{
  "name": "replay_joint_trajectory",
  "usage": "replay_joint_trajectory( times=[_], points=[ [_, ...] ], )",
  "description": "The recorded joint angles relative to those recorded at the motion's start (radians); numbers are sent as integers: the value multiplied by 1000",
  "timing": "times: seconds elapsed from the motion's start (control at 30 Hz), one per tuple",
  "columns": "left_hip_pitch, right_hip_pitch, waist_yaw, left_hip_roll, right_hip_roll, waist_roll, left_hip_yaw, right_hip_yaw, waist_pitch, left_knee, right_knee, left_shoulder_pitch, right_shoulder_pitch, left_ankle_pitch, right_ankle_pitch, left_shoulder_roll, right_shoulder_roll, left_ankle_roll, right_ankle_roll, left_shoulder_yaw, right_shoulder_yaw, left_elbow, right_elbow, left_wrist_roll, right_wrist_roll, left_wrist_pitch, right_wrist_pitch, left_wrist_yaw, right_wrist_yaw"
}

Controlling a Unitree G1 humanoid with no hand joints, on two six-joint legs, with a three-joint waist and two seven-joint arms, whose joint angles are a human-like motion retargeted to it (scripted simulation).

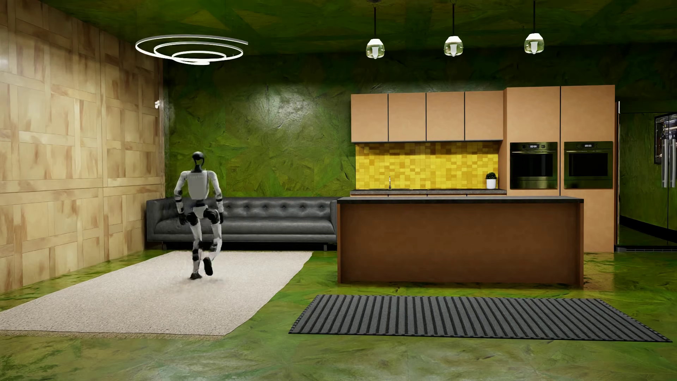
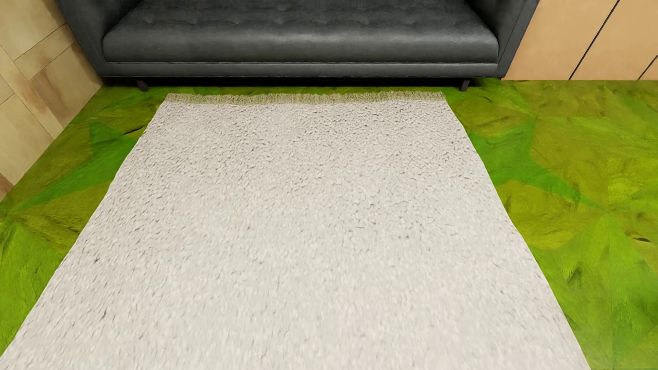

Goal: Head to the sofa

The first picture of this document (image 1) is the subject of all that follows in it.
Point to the yellow tiled backsplash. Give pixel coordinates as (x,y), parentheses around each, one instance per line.
(423,166)

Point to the stainless steel refrigerator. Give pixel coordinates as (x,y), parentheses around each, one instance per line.
(667,151)

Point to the brown kitchen island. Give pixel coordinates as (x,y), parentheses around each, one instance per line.
(460,238)

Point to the dark grey striped mat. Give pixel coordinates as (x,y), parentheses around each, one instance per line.
(476,317)

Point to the black tufted leather sofa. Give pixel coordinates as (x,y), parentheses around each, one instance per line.
(264,219)

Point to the white right robot leg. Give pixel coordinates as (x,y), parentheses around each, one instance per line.
(213,218)

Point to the white left robot leg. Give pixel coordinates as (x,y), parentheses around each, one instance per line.
(194,233)

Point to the white robot leg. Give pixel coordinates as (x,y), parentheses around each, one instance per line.
(194,233)
(213,218)

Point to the beige carpet rug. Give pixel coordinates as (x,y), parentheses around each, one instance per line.
(148,296)

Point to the dark kitchen counter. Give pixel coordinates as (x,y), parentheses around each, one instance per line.
(423,192)

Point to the small potted plant white pot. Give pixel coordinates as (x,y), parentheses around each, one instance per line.
(491,181)

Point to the tan wall cabinet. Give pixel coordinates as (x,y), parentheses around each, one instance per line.
(484,115)
(407,117)
(445,116)
(369,117)

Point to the glass pendant lamp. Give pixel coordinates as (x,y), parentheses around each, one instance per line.
(375,48)
(453,46)
(533,43)

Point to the black built-in oven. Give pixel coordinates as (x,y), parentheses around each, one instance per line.
(533,165)
(588,164)

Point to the black robot head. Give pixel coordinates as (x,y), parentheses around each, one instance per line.
(198,158)

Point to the tan tall oven cabinet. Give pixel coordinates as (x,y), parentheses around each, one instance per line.
(533,114)

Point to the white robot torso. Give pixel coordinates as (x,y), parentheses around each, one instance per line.
(198,185)

